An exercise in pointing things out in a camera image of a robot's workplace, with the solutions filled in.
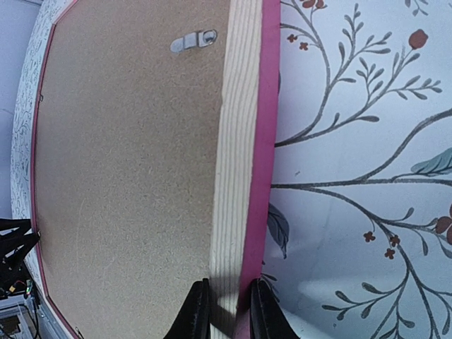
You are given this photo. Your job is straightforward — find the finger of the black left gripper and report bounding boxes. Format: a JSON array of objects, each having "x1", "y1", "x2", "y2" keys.
[{"x1": 1, "y1": 218, "x2": 40, "y2": 283}]

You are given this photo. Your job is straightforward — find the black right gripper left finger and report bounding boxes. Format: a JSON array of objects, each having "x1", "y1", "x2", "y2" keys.
[{"x1": 164, "y1": 278, "x2": 210, "y2": 339}]

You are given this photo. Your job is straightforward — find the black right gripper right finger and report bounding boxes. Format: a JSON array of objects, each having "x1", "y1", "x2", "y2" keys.
[{"x1": 250, "y1": 278, "x2": 299, "y2": 339}]

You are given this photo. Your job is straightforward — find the pink wooden picture frame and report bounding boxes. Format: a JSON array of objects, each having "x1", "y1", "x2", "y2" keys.
[{"x1": 30, "y1": 1, "x2": 279, "y2": 338}]

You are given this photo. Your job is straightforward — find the brown cardboard backing board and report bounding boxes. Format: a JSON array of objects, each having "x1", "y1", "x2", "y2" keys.
[{"x1": 35, "y1": 1, "x2": 230, "y2": 338}]

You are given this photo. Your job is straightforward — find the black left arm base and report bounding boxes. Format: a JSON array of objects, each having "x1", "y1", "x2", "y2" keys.
[{"x1": 1, "y1": 266, "x2": 35, "y2": 300}]

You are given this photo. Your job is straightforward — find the metal frame retaining clip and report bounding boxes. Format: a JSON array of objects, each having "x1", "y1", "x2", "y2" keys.
[{"x1": 170, "y1": 30, "x2": 218, "y2": 54}]

